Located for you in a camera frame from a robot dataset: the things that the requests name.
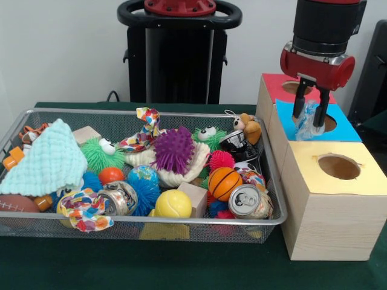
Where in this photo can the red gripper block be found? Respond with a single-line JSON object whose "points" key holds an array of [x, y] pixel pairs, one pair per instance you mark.
{"points": [[317, 67]]}

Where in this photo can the clear plastic packet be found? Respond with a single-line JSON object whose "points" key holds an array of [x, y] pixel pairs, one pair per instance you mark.
{"points": [[309, 124]]}

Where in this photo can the colourful polka dot cloth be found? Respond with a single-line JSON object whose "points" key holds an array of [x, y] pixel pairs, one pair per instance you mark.
{"points": [[144, 130]]}

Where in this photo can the mint green knitted cloth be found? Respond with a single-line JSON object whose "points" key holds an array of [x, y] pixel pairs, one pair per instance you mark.
{"points": [[45, 163]]}

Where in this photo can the wooden box with three holes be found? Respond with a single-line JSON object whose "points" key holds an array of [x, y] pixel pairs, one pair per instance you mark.
{"points": [[332, 223]]}

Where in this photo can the clear mesh bin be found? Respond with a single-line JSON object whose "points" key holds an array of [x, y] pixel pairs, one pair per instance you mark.
{"points": [[151, 232]]}

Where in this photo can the black office chair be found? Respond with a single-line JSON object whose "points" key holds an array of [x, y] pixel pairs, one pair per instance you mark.
{"points": [[372, 90]]}

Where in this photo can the silver drink can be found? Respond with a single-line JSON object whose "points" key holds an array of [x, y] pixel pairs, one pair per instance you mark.
{"points": [[249, 201]]}

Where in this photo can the small orange basketball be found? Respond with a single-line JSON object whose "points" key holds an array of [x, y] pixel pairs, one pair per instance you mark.
{"points": [[225, 183]]}

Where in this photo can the purple spiky ball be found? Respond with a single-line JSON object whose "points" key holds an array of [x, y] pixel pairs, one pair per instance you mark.
{"points": [[174, 150]]}

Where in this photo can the yellow tennis ball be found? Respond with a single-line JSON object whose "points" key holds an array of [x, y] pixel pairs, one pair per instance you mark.
{"points": [[173, 203]]}

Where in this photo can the green fuzzy toy with eyes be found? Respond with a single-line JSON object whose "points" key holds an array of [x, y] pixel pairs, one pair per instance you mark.
{"points": [[101, 155]]}

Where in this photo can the dark green table cloth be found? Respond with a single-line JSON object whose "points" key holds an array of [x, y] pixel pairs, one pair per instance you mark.
{"points": [[151, 266]]}

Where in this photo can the orange plastic building block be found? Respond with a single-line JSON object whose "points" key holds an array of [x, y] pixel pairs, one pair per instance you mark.
{"points": [[13, 157]]}

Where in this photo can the small brown football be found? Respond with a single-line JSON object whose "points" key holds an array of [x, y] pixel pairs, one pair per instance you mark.
{"points": [[15, 203]]}

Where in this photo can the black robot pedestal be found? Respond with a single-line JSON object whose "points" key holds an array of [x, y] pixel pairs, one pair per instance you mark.
{"points": [[175, 66]]}

